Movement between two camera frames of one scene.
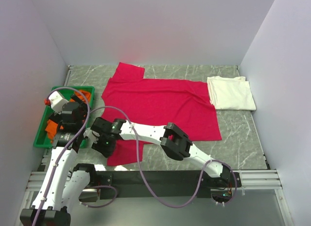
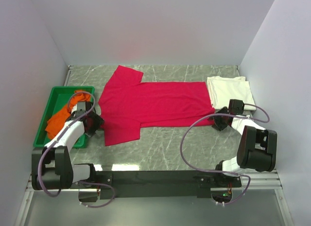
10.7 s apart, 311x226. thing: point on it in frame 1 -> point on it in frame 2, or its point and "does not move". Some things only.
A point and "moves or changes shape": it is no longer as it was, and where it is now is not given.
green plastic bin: x=41 y=140 does not move
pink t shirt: x=183 y=105 moves or changes shape
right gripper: x=105 y=152 -> x=218 y=125
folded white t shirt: x=231 y=93 does not move
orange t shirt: x=52 y=126 does not move
